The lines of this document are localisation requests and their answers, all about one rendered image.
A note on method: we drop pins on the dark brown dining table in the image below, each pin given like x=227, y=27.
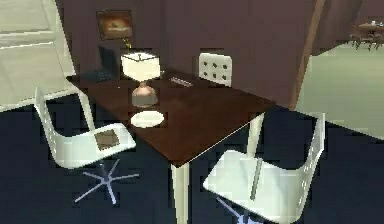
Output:
x=200, y=113

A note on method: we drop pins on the grey long stick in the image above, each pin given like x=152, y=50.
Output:
x=256, y=180

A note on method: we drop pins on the white round plate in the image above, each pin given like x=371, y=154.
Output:
x=147, y=119

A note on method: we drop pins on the white swivel chair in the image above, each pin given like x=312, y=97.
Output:
x=215, y=68
x=73, y=146
x=283, y=186

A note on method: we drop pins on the table lamp with white shade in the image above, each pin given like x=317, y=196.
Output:
x=141, y=71

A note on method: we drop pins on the brown square pad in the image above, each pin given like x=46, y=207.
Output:
x=106, y=139

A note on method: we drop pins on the dark open laptop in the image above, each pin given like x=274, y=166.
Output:
x=105, y=65

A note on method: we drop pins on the framed brown picture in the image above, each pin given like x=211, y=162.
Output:
x=114, y=25

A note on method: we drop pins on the white room door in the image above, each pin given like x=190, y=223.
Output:
x=31, y=50

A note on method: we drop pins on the distant dark table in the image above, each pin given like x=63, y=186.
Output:
x=368, y=31

